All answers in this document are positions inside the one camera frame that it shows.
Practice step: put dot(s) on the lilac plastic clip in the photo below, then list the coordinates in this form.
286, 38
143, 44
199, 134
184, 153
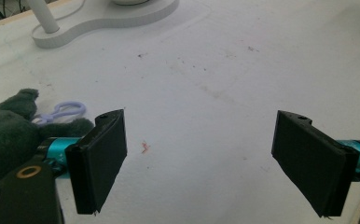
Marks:
63, 111

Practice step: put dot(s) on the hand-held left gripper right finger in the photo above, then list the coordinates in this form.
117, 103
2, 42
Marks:
311, 161

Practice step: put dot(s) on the white stand pole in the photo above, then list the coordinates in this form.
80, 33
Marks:
44, 15

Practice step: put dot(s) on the white stand base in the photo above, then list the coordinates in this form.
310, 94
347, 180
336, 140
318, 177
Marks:
106, 18

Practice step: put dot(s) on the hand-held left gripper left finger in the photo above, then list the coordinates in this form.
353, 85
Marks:
99, 161

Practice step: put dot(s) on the dark green plush toy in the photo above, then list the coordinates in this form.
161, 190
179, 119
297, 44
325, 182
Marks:
7, 137

